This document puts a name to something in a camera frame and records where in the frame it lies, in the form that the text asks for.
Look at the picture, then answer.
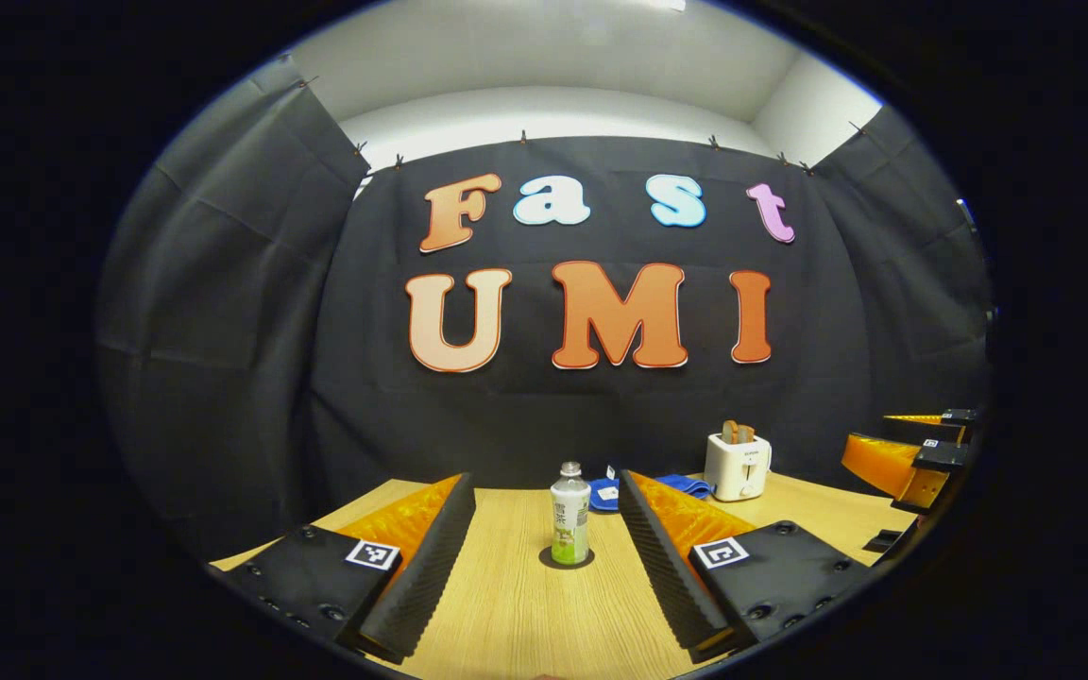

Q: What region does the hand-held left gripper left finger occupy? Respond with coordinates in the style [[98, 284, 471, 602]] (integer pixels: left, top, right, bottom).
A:
[[221, 472, 477, 664]]

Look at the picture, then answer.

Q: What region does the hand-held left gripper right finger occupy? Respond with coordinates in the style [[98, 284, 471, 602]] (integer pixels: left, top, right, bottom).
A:
[[617, 468, 876, 664]]

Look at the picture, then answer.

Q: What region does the white green label water bottle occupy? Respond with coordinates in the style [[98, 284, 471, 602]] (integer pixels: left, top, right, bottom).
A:
[[550, 461, 592, 566]]

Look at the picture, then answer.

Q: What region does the dark round coaster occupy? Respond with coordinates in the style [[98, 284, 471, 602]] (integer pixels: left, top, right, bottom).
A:
[[538, 543, 596, 570]]

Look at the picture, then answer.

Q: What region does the blue cloth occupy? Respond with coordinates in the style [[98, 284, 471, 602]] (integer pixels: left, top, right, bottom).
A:
[[588, 465, 717, 513]]

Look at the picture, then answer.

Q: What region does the white toaster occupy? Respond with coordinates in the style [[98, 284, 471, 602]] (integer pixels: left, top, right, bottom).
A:
[[704, 432, 773, 502]]

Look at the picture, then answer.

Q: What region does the black backdrop cloth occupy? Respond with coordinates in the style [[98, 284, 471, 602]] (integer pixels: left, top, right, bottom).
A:
[[95, 52, 996, 565]]

